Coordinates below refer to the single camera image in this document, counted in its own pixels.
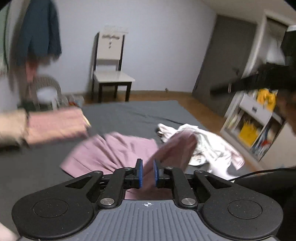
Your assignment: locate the mauve pink ribbed garment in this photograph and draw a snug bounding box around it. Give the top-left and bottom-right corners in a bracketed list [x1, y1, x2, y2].
[60, 131, 197, 200]

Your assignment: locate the white pink crumpled clothes pile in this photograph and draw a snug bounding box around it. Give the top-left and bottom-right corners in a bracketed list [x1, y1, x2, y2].
[158, 123, 245, 180]

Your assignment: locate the pink yellow striped knit sweater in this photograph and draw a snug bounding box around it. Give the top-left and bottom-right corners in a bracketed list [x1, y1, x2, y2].
[25, 107, 91, 146]

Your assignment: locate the white storage shelf unit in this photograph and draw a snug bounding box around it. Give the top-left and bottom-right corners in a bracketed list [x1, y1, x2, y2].
[221, 11, 295, 168]

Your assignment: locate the dark grey bed sheet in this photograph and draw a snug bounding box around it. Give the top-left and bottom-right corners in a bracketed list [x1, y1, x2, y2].
[0, 99, 232, 232]

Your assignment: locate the white plastic bucket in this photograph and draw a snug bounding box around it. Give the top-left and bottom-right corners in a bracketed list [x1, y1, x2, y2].
[36, 87, 58, 110]

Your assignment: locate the beige folded garment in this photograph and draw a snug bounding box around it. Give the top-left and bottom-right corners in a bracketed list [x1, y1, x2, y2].
[0, 109, 28, 148]

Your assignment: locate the dark grey door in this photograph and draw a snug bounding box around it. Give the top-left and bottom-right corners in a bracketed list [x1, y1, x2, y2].
[192, 15, 256, 116]

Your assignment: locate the white black wooden chair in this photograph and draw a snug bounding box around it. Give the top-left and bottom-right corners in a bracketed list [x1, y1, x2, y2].
[91, 32, 135, 103]

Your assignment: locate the pink hanging garment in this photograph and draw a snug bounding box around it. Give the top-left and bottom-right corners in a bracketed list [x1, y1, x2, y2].
[25, 60, 38, 83]

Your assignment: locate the dark teal hanging jacket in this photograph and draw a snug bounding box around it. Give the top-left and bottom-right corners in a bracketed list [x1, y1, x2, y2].
[16, 1, 62, 66]

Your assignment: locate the black braided cable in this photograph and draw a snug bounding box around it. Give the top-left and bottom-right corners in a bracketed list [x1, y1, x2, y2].
[233, 167, 296, 182]

